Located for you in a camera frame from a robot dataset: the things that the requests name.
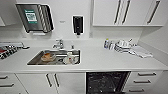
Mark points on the stainless steel dishwasher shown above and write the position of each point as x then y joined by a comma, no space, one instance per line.
106,83

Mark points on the white plate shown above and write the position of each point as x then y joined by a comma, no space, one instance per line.
76,61

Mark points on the white cup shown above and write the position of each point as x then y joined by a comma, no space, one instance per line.
70,56

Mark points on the blue dish soap bottle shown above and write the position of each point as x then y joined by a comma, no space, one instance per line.
106,44

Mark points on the black soap dispenser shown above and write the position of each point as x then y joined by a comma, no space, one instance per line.
78,24

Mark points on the chrome sink faucet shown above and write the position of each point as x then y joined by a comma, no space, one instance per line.
59,44

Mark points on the stack of white dishes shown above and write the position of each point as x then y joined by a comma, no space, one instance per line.
122,47

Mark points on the orange bowl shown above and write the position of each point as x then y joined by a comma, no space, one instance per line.
47,57

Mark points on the white base cabinet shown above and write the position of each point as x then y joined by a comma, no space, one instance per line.
70,83

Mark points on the steel kitchen sink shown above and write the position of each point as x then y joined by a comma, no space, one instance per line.
35,61

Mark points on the white dish cloth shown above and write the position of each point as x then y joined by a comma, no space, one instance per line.
141,53

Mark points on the steel paper towel dispenser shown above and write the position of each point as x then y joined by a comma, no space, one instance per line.
33,18

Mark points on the red kitchen item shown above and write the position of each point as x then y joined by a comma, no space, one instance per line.
3,50

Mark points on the white wall outlet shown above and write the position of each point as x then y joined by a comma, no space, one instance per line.
90,34

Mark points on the white wall cabinet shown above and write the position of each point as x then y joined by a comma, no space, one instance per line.
103,13
2,21

